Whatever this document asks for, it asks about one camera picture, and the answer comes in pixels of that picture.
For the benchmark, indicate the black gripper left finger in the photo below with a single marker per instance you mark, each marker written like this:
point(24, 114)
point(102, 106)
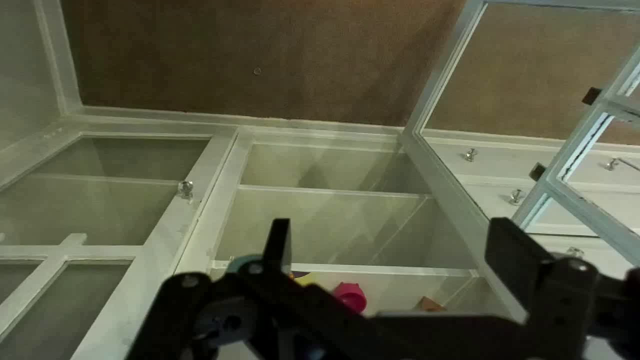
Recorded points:
point(278, 252)

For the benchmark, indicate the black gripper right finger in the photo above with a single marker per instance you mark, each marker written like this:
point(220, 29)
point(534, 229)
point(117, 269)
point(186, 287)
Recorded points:
point(520, 264)

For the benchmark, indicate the pink plastic cup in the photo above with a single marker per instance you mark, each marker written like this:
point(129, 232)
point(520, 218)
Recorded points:
point(350, 294)

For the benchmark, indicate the white glass cabinet door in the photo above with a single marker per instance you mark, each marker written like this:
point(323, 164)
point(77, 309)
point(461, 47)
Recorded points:
point(531, 111)

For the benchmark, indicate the white wooden cabinet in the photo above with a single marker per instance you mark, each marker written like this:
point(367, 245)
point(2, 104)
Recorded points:
point(117, 232)

